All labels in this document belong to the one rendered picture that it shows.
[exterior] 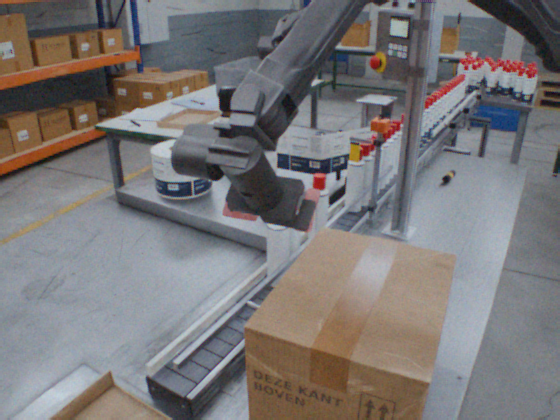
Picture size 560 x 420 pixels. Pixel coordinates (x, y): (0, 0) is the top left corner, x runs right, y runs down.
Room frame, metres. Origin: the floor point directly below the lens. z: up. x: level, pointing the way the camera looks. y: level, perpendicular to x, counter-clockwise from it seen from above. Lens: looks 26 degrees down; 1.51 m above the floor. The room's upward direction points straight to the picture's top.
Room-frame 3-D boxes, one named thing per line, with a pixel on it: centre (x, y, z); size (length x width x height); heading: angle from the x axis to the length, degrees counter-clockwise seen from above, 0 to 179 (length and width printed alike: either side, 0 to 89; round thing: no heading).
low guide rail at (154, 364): (1.04, -0.04, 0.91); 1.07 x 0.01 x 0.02; 149
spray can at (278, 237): (0.88, 0.00, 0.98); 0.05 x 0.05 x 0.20
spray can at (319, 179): (1.06, -0.10, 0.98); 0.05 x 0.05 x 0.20
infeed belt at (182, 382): (1.26, -0.23, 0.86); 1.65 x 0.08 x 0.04; 149
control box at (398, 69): (1.31, -0.36, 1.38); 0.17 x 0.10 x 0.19; 24
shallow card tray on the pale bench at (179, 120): (2.62, 0.54, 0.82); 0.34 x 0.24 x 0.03; 160
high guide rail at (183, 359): (1.00, -0.11, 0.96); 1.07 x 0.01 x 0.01; 149
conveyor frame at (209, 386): (1.26, -0.23, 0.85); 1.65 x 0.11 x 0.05; 149
